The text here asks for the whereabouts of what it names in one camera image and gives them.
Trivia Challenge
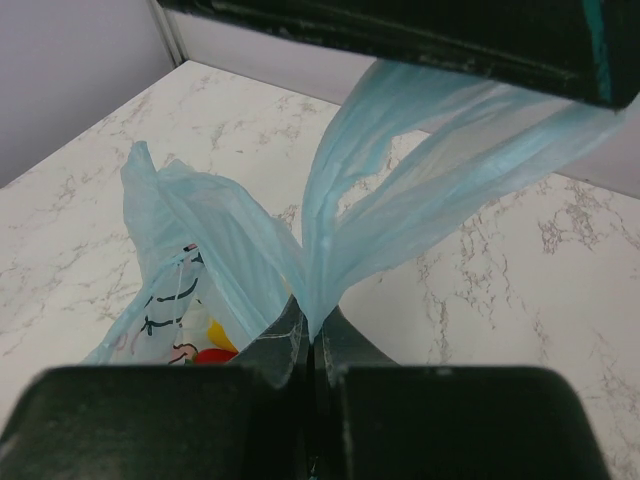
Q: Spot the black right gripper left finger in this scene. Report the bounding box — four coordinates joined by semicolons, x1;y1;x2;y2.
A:
235;297;309;479

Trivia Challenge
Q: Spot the left aluminium corner post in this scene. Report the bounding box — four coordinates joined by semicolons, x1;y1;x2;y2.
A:
147;0;189;67

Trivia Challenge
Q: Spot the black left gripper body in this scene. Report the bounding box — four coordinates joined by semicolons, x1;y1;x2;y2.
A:
160;0;639;110

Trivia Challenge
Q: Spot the red fake apple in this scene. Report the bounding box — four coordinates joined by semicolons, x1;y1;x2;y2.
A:
192;348;237;365

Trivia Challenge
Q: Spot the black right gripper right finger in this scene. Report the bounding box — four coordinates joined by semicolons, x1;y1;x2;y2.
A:
311;308;396;479

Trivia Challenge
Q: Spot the light blue plastic bag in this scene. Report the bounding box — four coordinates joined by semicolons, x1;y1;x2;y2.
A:
86;60;625;365

